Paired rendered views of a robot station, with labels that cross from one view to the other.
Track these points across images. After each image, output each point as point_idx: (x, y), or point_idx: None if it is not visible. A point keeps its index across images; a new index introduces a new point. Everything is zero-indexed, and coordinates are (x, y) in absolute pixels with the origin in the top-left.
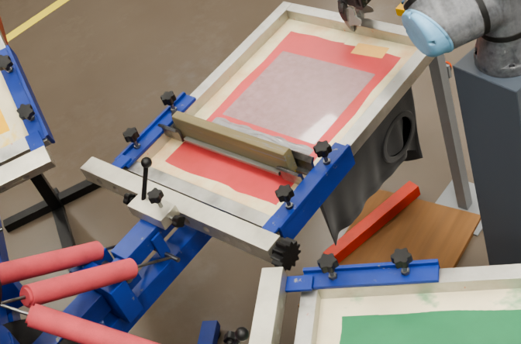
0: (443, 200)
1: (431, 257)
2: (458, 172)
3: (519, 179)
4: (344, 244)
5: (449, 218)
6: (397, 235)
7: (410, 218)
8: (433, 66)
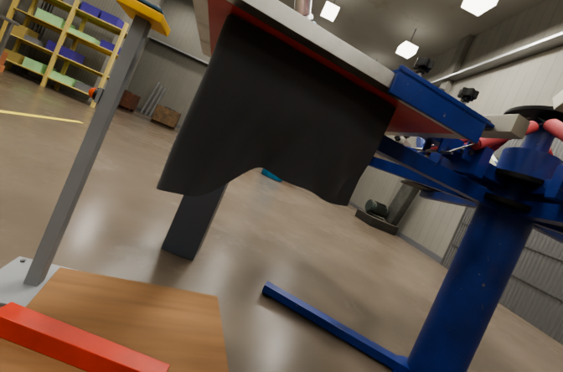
0: (18, 300)
1: (126, 294)
2: (67, 224)
3: None
4: (141, 357)
5: (63, 287)
6: (95, 327)
7: (59, 320)
8: (123, 87)
